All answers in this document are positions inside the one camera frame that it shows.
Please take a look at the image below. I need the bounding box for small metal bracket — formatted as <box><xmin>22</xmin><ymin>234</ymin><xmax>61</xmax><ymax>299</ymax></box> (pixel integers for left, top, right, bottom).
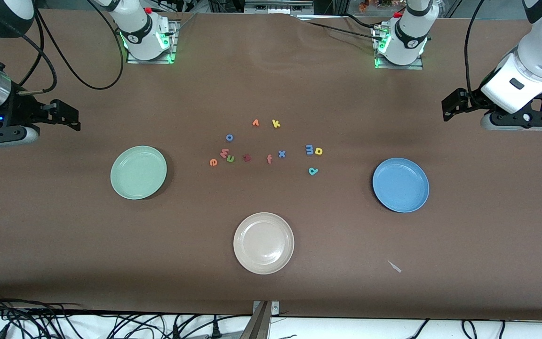
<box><xmin>253</xmin><ymin>300</ymin><xmax>280</xmax><ymax>315</ymax></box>

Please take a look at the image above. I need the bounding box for grey metal box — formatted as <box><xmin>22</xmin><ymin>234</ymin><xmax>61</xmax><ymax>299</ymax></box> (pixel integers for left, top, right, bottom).
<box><xmin>244</xmin><ymin>0</ymin><xmax>314</xmax><ymax>15</ymax></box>

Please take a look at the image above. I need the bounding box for green plate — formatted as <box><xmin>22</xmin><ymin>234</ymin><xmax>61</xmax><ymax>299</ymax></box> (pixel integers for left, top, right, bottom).
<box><xmin>110</xmin><ymin>145</ymin><xmax>167</xmax><ymax>201</ymax></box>

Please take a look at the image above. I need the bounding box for blue plate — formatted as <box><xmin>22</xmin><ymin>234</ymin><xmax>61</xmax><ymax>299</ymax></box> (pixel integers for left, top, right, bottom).
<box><xmin>372</xmin><ymin>157</ymin><xmax>430</xmax><ymax>213</ymax></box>

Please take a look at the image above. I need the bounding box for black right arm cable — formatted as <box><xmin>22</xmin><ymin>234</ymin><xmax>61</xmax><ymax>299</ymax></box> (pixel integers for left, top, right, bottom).
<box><xmin>15</xmin><ymin>0</ymin><xmax>126</xmax><ymax>95</ymax></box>

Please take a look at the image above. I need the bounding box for black cable tangle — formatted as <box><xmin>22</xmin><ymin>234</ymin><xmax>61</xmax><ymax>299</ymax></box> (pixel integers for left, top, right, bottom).
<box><xmin>0</xmin><ymin>290</ymin><xmax>253</xmax><ymax>339</ymax></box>

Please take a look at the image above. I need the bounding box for aluminium profile post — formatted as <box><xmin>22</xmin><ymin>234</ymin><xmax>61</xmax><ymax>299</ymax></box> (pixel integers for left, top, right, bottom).
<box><xmin>239</xmin><ymin>301</ymin><xmax>271</xmax><ymax>339</ymax></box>

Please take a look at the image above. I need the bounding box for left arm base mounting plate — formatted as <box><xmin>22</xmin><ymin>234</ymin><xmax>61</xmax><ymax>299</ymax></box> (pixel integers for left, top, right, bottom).
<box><xmin>374</xmin><ymin>24</ymin><xmax>425</xmax><ymax>70</ymax></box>

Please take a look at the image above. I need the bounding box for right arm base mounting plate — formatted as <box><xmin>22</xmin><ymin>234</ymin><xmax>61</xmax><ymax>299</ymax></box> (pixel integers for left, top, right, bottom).
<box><xmin>127</xmin><ymin>19</ymin><xmax>180</xmax><ymax>65</ymax></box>

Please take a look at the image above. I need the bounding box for black base cable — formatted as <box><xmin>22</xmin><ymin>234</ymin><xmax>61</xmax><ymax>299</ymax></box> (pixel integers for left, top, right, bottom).
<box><xmin>299</xmin><ymin>16</ymin><xmax>384</xmax><ymax>40</ymax></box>

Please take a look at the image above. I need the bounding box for beige plate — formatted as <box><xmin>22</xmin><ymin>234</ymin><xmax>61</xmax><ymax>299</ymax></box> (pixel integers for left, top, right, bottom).
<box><xmin>233</xmin><ymin>212</ymin><xmax>295</xmax><ymax>275</ymax></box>

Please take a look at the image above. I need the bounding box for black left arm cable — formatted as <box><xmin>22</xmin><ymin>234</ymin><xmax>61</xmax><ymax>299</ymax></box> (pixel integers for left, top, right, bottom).
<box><xmin>463</xmin><ymin>0</ymin><xmax>488</xmax><ymax>102</ymax></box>

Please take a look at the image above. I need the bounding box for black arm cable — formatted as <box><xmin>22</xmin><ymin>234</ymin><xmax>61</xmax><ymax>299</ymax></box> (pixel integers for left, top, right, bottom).
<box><xmin>15</xmin><ymin>0</ymin><xmax>126</xmax><ymax>95</ymax></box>
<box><xmin>463</xmin><ymin>0</ymin><xmax>488</xmax><ymax>102</ymax></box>

